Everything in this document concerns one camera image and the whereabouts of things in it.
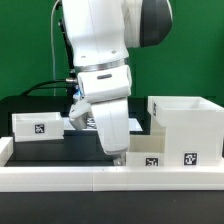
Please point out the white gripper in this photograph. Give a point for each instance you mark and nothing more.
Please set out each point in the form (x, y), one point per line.
(112, 122)

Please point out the white front drawer box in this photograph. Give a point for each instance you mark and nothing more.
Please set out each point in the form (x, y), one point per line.
(145, 150)

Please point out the white drawer box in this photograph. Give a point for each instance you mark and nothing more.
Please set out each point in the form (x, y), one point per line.
(145, 150)
(37, 126)

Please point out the white drawer cabinet frame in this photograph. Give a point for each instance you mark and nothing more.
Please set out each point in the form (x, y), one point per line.
(192, 128)

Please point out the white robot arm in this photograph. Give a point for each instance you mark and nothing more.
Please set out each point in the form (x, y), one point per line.
(100, 33)

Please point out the white rear drawer box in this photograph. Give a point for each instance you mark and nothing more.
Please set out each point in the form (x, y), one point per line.
(37, 126)

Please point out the white marker sheet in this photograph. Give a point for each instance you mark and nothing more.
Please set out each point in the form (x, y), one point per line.
(133, 124)

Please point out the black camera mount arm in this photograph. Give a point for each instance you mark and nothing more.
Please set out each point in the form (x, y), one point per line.
(72, 79)

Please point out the white fence frame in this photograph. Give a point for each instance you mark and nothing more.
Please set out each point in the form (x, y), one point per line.
(50, 179)

